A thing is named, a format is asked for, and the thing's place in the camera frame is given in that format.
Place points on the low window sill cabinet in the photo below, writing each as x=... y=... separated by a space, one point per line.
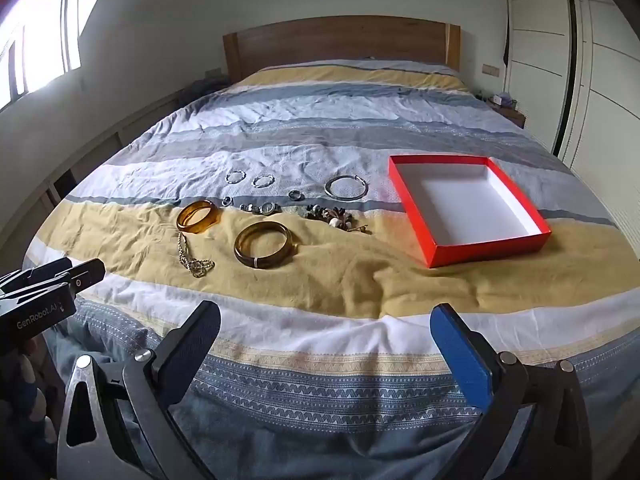
x=100 y=150

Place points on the red cardboard box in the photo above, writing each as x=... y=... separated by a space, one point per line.
x=460 y=205

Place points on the pearl flower brooch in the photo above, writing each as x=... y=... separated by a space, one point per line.
x=336 y=222

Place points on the silver wristwatch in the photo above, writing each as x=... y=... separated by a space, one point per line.
x=268 y=207

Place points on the wooden bed headboard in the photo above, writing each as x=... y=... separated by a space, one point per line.
x=340 y=40

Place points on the wooden nightstand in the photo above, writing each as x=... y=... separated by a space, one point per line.
x=515 y=117

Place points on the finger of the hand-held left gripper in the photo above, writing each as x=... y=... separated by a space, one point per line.
x=30 y=275
x=82 y=276

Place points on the dark grey cloth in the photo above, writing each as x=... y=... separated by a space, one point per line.
x=200 y=89

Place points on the tissue box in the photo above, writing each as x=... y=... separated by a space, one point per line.
x=504 y=100

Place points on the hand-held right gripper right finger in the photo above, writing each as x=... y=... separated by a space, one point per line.
x=460 y=355

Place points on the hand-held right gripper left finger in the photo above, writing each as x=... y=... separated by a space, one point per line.
x=192 y=340

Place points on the wall socket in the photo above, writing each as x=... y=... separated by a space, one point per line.
x=215 y=72

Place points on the dark brown bangle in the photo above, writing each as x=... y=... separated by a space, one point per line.
x=241 y=254

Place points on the beige wall switch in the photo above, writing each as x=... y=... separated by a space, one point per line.
x=491 y=70

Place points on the twisted silver hoop earring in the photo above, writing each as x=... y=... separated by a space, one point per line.
x=226 y=177
x=254 y=182

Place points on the plain silver bangle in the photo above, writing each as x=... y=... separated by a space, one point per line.
x=330 y=193

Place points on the window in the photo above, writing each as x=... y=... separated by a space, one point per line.
x=50 y=20

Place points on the amber bangle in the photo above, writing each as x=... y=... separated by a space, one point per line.
x=181 y=219

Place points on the white wardrobe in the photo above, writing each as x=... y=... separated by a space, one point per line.
x=610 y=85

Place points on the striped bed duvet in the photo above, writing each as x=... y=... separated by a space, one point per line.
x=325 y=115

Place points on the person's left hand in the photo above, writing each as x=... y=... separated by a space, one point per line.
x=32 y=390

